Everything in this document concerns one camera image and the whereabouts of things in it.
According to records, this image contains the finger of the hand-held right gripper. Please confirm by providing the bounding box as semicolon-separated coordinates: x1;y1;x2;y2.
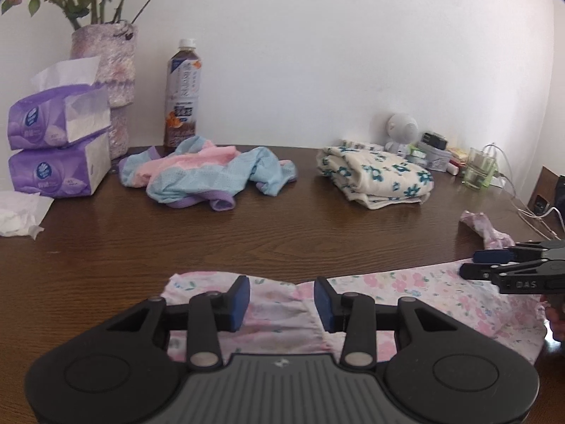
474;241;565;263
459;256;565;294

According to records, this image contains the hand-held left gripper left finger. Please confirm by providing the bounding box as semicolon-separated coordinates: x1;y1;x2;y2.
108;276;250;368

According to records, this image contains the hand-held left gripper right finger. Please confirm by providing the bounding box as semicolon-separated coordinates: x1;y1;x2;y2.
314;277;457;367

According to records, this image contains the pink floral dress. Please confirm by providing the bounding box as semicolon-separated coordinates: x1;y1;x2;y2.
160;210;548;363

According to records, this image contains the person's right hand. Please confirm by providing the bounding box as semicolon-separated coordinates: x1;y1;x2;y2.
547;313;565;342

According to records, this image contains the clear drinking glass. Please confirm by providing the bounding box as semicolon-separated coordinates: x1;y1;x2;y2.
463;147;493;190

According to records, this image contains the wooden chair back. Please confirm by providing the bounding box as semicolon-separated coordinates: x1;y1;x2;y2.
541;165;565;213

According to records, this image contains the grey tin box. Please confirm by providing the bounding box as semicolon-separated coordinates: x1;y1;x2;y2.
417;143;453;171

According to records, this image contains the black charger block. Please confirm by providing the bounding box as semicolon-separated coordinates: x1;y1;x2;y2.
420;131;448;150

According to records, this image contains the pastel pink blue garment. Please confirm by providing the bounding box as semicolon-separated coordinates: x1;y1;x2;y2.
118;135;298;211

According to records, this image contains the folded cream teal-flower cloth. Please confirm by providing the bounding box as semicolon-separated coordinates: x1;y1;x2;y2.
316;146;435;210

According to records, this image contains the white robot figure speaker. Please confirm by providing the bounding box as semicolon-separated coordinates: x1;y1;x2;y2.
384;113;419;153

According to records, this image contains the white power strip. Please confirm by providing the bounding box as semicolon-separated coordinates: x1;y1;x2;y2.
342;139;385;151

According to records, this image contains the brown tea bottle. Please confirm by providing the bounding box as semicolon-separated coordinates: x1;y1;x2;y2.
163;38;204;151

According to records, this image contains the crumpled white tissue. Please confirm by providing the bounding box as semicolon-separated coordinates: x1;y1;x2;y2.
0;191;55;241

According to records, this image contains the open purple tissue pack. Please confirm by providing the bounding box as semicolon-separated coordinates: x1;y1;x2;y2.
6;57;111;151

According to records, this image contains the purple textured vase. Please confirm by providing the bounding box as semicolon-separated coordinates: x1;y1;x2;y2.
71;21;138;160

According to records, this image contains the white charging cable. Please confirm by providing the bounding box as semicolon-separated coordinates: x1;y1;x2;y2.
481;143;565;239

